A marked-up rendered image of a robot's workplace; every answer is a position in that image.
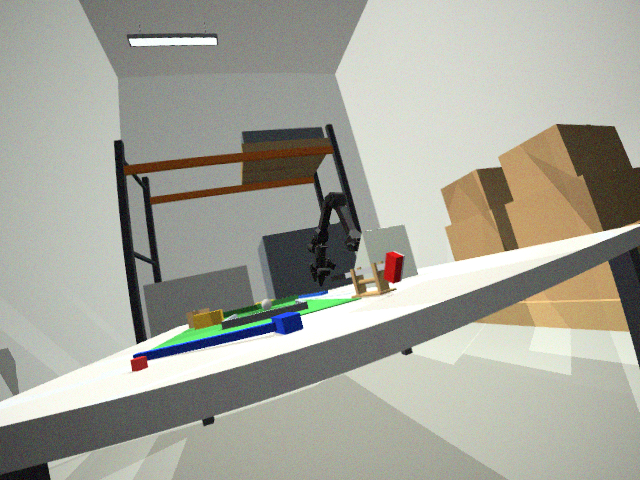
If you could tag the red cube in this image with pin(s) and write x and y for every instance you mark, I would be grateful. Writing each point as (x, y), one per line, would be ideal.
(140, 363)

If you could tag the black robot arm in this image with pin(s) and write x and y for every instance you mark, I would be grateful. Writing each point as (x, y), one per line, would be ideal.
(337, 201)

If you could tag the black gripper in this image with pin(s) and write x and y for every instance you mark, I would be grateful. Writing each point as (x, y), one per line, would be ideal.
(318, 269)

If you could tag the green flat mat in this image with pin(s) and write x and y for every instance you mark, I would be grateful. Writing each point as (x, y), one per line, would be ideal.
(192, 334)

